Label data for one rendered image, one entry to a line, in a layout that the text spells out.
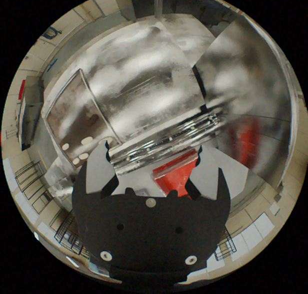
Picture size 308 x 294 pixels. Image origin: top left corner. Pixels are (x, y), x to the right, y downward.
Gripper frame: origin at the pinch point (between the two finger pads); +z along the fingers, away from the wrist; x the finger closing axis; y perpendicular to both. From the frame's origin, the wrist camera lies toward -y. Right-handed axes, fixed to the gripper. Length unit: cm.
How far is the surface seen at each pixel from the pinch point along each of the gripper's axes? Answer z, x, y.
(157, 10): 46, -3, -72
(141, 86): 32.8, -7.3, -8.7
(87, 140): 25.4, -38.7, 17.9
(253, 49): 3.6, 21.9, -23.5
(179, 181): 26, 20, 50
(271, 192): -21, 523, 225
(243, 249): -171, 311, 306
